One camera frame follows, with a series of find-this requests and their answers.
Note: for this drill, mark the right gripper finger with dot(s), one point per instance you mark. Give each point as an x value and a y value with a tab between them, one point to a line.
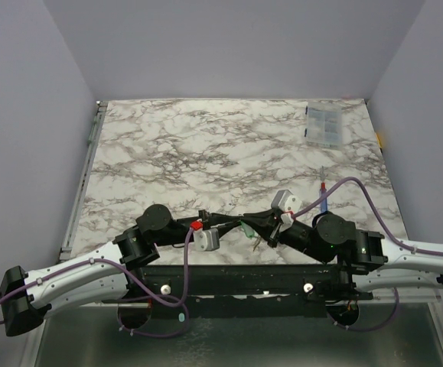
263	227
265	218

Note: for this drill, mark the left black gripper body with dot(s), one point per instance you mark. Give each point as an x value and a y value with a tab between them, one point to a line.
182	228

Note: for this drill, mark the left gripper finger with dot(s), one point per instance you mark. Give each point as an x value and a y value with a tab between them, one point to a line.
216	219
225	228

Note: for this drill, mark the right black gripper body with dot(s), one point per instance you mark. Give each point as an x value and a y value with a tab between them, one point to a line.
277	230

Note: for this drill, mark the green tagged key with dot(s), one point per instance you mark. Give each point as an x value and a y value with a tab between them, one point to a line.
248	231

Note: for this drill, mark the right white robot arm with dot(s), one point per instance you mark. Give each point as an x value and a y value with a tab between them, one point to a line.
374	259

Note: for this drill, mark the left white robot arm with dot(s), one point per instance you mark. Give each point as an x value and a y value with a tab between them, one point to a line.
109	271

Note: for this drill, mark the blue red screwdriver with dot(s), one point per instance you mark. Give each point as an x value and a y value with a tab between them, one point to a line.
323	190

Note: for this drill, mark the clear plastic organizer box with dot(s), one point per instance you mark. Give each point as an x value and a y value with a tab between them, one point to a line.
324	125

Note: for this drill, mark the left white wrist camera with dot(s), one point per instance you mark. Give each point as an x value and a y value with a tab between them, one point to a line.
205	240

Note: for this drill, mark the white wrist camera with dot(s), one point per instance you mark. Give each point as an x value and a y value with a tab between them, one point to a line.
205	240
288	203

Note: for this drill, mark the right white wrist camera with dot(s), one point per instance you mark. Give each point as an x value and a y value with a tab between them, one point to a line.
288	203

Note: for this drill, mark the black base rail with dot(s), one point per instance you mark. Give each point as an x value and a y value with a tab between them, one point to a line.
227	291

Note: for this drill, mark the aluminium side rail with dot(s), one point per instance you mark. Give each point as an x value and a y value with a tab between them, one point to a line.
91	144

